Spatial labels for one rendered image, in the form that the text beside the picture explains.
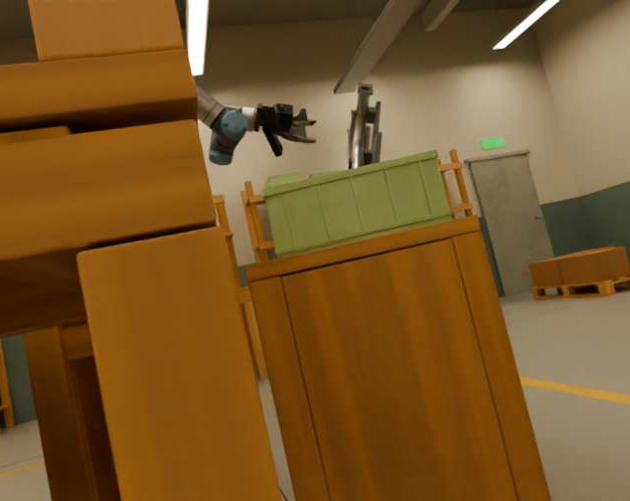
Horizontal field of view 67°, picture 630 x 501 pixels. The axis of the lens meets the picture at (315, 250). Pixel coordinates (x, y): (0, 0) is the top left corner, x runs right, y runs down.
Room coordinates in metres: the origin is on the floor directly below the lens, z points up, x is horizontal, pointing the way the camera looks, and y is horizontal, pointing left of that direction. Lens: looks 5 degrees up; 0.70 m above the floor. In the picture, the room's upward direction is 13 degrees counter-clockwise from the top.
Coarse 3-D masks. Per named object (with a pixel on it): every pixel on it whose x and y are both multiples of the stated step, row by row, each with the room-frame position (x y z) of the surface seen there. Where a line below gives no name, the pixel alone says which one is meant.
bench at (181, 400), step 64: (64, 64) 0.28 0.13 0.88; (128, 64) 0.29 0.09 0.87; (0, 128) 0.28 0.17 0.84; (64, 128) 0.29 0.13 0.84; (128, 128) 0.29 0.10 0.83; (192, 128) 0.30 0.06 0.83; (0, 192) 0.27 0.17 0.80; (64, 192) 0.28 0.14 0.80; (128, 192) 0.29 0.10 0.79; (192, 192) 0.30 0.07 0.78; (0, 256) 0.27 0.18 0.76; (64, 256) 0.30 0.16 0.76; (128, 256) 0.29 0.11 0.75; (192, 256) 0.30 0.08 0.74; (128, 320) 0.29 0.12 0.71; (192, 320) 0.30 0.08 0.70; (128, 384) 0.29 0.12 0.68; (192, 384) 0.29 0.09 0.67; (256, 384) 0.31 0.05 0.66; (128, 448) 0.28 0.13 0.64; (192, 448) 0.29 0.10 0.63; (256, 448) 0.30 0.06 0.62
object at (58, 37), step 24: (48, 0) 0.29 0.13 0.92; (72, 0) 0.29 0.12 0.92; (96, 0) 0.29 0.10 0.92; (120, 0) 0.30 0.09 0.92; (144, 0) 0.30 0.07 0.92; (168, 0) 0.30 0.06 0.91; (48, 24) 0.28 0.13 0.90; (72, 24) 0.29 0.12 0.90; (96, 24) 0.29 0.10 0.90; (120, 24) 0.30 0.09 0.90; (144, 24) 0.30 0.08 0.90; (168, 24) 0.30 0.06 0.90; (48, 48) 0.28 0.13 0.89; (72, 48) 0.29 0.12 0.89; (96, 48) 0.29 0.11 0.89; (120, 48) 0.29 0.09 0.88; (144, 48) 0.30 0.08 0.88; (168, 48) 0.30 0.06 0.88
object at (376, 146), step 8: (376, 104) 1.23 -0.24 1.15; (368, 112) 1.22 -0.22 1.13; (376, 112) 1.22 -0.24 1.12; (368, 120) 1.24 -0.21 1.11; (376, 120) 1.22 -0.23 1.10; (376, 128) 1.22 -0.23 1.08; (376, 136) 1.14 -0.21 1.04; (376, 144) 1.13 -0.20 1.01; (376, 152) 1.12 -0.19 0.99; (376, 160) 1.12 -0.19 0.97
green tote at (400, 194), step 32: (416, 160) 1.08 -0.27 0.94; (288, 192) 1.09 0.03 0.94; (320, 192) 1.09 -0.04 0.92; (352, 192) 1.09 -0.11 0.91; (384, 192) 1.09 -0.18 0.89; (416, 192) 1.09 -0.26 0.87; (288, 224) 1.09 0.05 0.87; (320, 224) 1.09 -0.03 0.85; (352, 224) 1.09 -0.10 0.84; (384, 224) 1.09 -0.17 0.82; (416, 224) 1.09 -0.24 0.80
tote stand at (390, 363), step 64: (320, 256) 1.02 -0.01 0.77; (384, 256) 1.03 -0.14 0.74; (448, 256) 1.04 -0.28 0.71; (256, 320) 1.01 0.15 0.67; (320, 320) 1.02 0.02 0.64; (384, 320) 1.03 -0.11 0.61; (448, 320) 1.04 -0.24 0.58; (320, 384) 1.02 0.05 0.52; (384, 384) 1.03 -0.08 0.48; (448, 384) 1.04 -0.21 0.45; (512, 384) 1.05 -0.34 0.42; (320, 448) 1.01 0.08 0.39; (384, 448) 1.02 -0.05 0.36; (448, 448) 1.03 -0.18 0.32; (512, 448) 1.04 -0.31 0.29
